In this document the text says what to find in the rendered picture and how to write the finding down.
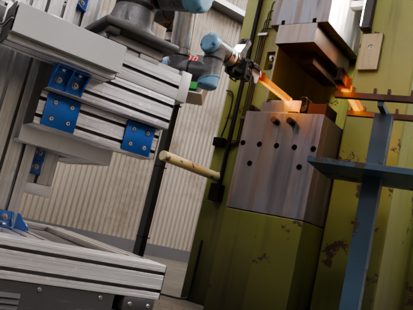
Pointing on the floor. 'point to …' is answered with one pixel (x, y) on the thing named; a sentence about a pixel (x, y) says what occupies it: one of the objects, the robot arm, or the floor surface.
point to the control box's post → (154, 187)
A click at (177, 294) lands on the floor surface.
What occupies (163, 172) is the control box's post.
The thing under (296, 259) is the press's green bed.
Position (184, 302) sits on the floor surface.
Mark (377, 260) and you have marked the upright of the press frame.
